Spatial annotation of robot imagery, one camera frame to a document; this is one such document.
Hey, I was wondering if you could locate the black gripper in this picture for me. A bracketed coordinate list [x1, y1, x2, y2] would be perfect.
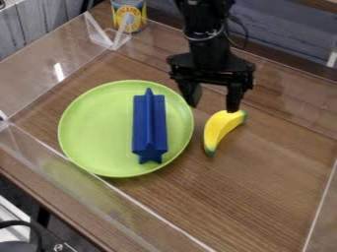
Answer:
[165, 53, 255, 113]

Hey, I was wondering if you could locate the yellow toy banana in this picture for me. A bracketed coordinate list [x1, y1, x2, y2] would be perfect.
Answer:
[203, 110, 247, 157]

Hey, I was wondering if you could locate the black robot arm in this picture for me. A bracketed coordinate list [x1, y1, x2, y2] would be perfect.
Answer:
[167, 0, 255, 113]

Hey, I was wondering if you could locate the green round plate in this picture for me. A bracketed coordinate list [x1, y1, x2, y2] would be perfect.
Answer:
[57, 80, 193, 178]

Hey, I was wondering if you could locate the blue star-shaped block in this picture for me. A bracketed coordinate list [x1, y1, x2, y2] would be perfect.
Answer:
[131, 88, 168, 164]

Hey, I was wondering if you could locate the yellow blue tin can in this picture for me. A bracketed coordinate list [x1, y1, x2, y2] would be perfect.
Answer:
[110, 0, 147, 33]

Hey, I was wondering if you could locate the clear acrylic tray wall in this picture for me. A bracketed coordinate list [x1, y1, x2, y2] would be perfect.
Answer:
[0, 11, 337, 252]

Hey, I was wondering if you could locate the black cable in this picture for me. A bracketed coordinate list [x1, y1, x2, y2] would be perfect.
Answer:
[0, 220, 44, 252]

